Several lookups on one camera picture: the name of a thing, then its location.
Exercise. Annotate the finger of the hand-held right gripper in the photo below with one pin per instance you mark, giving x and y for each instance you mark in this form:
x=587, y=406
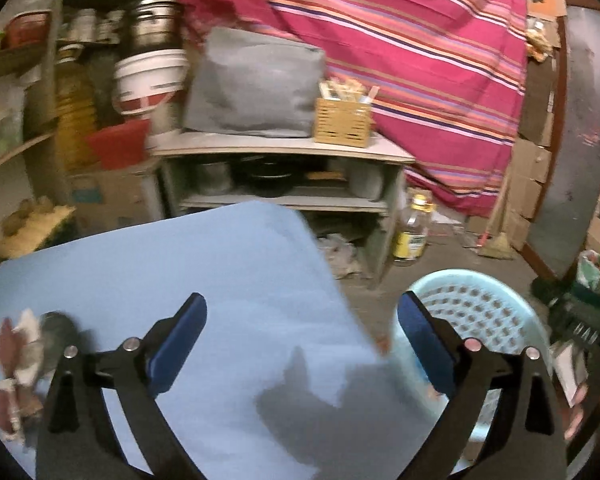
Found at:
x=547, y=290

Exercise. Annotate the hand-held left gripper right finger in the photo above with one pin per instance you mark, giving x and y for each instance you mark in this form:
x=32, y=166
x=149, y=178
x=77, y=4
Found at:
x=425, y=350

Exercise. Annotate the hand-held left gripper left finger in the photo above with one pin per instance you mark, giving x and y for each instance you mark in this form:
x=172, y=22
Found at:
x=180, y=350

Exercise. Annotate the light blue plastic basket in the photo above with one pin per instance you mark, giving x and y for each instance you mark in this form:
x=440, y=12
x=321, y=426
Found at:
x=505, y=291

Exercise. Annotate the person's right hand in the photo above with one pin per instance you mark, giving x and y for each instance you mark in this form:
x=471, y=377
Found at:
x=577, y=410

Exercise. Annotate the green white bag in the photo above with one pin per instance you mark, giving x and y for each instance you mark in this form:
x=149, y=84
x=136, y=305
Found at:
x=595, y=272

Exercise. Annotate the straw broom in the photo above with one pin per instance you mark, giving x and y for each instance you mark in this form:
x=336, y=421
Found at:
x=497, y=247

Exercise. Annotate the blue tablecloth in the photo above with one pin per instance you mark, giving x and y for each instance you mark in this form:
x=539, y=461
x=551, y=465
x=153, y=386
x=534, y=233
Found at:
x=230, y=285

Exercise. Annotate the yellow label oil bottle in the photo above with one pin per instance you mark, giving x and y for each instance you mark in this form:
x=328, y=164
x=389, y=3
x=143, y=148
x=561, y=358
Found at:
x=410, y=245

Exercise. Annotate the small metal pot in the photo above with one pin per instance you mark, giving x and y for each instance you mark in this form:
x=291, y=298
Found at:
x=211, y=177

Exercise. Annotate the pale plastic container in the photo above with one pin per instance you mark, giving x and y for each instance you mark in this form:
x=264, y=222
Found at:
x=367, y=182

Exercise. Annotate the orange red wrapper strip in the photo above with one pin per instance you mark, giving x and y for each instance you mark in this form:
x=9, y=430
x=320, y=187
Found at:
x=5, y=405

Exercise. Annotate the yellow egg tray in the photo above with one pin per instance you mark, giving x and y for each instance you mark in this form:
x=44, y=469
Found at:
x=35, y=230

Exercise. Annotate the black pan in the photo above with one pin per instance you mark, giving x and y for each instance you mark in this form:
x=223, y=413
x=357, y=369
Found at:
x=265, y=177

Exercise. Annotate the red plastic basket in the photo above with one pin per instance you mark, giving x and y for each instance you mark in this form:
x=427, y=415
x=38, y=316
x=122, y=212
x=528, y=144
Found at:
x=117, y=142

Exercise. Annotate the low wooden cabinet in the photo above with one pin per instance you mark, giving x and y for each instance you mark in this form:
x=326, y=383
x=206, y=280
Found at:
x=280, y=145

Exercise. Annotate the bamboo utensil holder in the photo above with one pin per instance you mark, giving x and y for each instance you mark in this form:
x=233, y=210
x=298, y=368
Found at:
x=340, y=122

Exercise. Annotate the yellow oil jug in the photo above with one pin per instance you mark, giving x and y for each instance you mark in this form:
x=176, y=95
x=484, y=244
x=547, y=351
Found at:
x=75, y=110

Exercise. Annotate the bundle of chopsticks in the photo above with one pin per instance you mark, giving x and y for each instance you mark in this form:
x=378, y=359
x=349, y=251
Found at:
x=347, y=90

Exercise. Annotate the white plastic bucket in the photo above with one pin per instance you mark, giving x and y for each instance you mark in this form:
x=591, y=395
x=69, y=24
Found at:
x=150, y=80

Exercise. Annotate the grey fabric bag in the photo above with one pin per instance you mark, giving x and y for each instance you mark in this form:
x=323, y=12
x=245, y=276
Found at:
x=255, y=85

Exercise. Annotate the red striped cloth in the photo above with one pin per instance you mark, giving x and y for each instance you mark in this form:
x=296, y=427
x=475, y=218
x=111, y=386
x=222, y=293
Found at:
x=380, y=35

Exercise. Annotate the metal cooking pot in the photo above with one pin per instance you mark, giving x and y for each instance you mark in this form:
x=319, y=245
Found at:
x=152, y=25

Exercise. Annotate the wooden shelf unit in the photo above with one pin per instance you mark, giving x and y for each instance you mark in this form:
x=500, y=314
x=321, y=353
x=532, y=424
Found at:
x=10, y=62

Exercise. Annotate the small red basket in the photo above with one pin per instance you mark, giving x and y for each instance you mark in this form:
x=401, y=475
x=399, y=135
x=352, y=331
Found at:
x=27, y=30

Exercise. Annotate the cardboard wall panels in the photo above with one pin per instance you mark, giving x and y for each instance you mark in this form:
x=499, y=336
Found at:
x=530, y=160

